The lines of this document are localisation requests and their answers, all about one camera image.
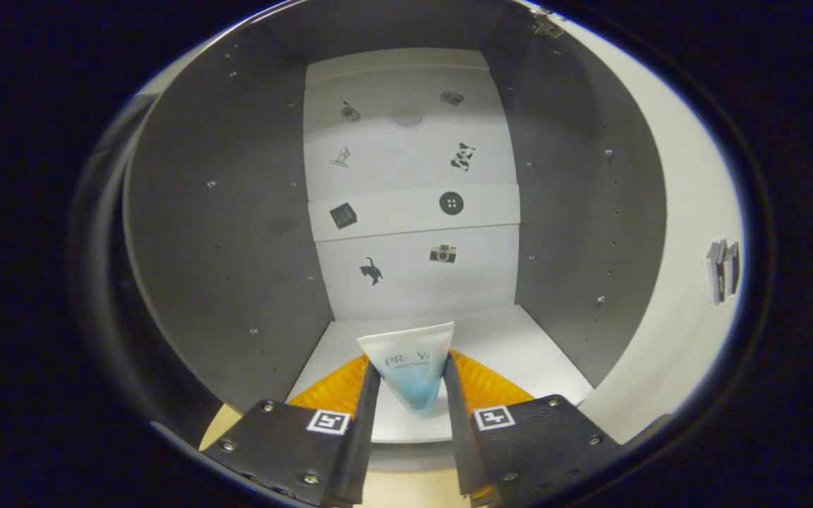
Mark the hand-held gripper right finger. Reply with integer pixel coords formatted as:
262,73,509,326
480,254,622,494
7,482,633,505
442,349,624,505

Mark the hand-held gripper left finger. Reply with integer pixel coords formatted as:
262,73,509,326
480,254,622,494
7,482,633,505
198,353,383,507

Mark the white blue squeeze tube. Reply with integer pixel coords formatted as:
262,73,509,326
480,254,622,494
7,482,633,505
356,321,456,412

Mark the grey cabinet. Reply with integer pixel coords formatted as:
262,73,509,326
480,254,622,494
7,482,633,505
121,0,668,445

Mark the metal door hinge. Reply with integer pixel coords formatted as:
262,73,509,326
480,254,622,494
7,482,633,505
532,8,566,37

